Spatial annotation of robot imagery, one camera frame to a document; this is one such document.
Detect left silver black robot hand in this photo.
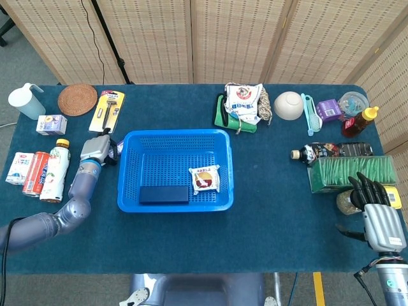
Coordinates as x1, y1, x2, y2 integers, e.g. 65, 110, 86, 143
79, 127, 124, 166

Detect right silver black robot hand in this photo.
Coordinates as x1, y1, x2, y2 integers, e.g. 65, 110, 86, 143
335, 171, 408, 252

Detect white purple toothpaste tube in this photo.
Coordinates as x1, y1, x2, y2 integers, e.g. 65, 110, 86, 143
108, 142, 124, 159

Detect blue plastic perforated basket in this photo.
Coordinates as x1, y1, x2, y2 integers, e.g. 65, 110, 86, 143
117, 129, 235, 214

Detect yellow packet with barcode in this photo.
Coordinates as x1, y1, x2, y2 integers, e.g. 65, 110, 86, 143
384, 186, 402, 210

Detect razor in yellow blister pack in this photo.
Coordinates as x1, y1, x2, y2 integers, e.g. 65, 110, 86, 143
88, 89, 126, 135

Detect white drink bottle yellow cap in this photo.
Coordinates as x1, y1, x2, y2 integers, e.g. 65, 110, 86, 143
39, 138, 71, 204

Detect small white purple carton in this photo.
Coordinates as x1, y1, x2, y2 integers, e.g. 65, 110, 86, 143
36, 114, 68, 137

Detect round woven rattan coaster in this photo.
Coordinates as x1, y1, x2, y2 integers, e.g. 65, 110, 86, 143
57, 83, 99, 117

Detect red drink can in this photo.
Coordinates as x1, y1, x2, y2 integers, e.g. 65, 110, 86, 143
22, 151, 51, 198

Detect clear box of green sachets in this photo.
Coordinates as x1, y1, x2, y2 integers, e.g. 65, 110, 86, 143
307, 155, 398, 194

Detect white milk carton red logo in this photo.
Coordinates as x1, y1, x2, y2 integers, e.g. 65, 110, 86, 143
5, 152, 35, 186

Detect translucent white spouted jug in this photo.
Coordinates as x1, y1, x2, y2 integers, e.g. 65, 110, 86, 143
8, 82, 47, 121

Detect dark blue rectangular box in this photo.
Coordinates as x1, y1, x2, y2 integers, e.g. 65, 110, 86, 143
138, 186, 189, 205

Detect dark soy sauce bottle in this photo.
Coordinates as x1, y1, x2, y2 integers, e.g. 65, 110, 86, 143
289, 142, 374, 167

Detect black stand pole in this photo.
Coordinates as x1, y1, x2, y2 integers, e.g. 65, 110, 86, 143
91, 0, 136, 85

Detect amber squeeze bottle yellow cap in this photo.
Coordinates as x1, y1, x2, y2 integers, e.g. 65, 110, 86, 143
342, 106, 380, 138

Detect white snack packet burger picture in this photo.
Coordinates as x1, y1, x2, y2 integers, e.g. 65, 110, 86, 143
188, 164, 221, 193

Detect dark blue table cloth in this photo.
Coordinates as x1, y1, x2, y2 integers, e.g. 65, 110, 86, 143
1, 83, 398, 275

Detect clear round container with clips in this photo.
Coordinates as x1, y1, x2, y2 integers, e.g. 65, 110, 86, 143
337, 91, 370, 117

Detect small purple box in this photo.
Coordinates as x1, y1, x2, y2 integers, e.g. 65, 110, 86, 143
316, 98, 342, 122

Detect folded green towel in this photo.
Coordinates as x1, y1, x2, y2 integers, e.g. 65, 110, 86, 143
212, 93, 258, 133

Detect cream ceramic bowl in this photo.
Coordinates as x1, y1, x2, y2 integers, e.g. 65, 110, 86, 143
273, 91, 305, 121

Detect white printed cloth bag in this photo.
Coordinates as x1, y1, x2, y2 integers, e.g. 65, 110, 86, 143
224, 82, 265, 126

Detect bamboo folding screen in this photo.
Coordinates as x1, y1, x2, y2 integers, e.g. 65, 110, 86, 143
0, 0, 408, 166

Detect grey-blue robot torso base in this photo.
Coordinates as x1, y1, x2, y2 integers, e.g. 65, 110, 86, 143
119, 272, 280, 306

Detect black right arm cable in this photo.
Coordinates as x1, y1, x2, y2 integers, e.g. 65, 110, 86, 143
353, 258, 383, 306

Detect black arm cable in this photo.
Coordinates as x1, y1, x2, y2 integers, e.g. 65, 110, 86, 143
353, 258, 383, 306
0, 218, 25, 306

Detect thin black hanging cable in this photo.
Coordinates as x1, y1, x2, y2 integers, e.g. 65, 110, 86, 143
79, 0, 106, 84

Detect blue floor cable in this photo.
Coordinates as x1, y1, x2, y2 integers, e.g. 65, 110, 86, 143
288, 272, 299, 306

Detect light blue handled brush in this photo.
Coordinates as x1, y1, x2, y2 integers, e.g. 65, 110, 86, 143
300, 92, 323, 137

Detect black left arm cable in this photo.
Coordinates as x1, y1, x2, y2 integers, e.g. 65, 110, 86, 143
0, 218, 25, 306

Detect black furniture frame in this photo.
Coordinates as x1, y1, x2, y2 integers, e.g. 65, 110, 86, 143
0, 5, 13, 48

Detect braided beige rope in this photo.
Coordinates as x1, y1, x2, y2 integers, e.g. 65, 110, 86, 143
256, 84, 274, 127

